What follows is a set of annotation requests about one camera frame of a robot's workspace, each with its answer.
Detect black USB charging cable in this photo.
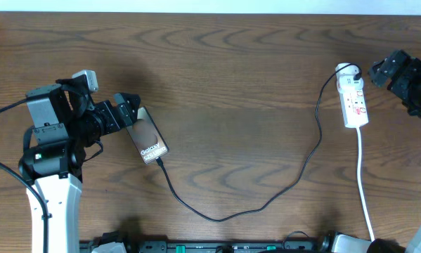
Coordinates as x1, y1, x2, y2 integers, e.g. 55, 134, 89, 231
155, 62, 363, 223

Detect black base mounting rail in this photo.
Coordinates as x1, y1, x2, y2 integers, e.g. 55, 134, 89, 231
79, 231, 318, 253

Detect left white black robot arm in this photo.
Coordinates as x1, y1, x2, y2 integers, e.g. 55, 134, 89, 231
19, 84, 141, 252

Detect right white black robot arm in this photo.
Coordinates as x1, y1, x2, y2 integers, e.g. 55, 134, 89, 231
321, 50, 421, 252

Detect left black camera cable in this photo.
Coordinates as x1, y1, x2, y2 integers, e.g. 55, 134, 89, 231
0, 98, 52, 253

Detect white power strip cord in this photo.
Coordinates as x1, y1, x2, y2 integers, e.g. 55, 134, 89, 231
356, 126, 376, 242

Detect white power strip red switches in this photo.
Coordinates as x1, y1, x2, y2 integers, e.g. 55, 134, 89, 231
335, 63, 369, 129

